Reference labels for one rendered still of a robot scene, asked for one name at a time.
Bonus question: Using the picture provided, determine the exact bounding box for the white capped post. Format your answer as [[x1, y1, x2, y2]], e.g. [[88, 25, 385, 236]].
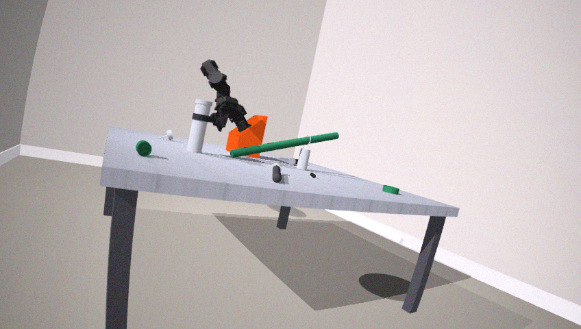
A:
[[187, 99, 212, 154]]

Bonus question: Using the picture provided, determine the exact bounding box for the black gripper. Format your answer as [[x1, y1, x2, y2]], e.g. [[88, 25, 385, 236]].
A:
[[210, 93, 238, 127]]

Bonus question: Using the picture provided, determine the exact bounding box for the green ring with two small tabs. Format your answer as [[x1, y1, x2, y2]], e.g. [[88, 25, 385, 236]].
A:
[[383, 185, 399, 195]]

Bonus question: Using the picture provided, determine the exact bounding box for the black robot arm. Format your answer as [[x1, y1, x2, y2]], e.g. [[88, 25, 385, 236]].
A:
[[200, 59, 251, 133]]

